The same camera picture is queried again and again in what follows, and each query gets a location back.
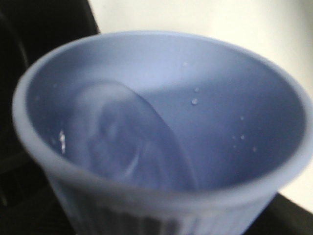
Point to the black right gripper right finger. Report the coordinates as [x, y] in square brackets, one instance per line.
[282, 217]

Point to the light blue ribbed plastic cup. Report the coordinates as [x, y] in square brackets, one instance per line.
[162, 133]

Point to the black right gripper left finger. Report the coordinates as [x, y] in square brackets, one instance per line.
[28, 205]

